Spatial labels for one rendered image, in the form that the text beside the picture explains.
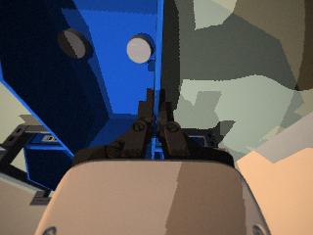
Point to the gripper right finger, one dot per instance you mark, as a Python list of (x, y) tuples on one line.
[(176, 145)]

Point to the grey metal disc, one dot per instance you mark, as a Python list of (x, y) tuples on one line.
[(139, 49), (73, 43)]

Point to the blue bin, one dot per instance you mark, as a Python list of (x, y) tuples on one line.
[(46, 160), (159, 152), (84, 102)]

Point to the grey metal shelf frame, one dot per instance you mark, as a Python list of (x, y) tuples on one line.
[(10, 148)]

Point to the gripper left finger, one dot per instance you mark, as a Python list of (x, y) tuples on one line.
[(129, 145)]

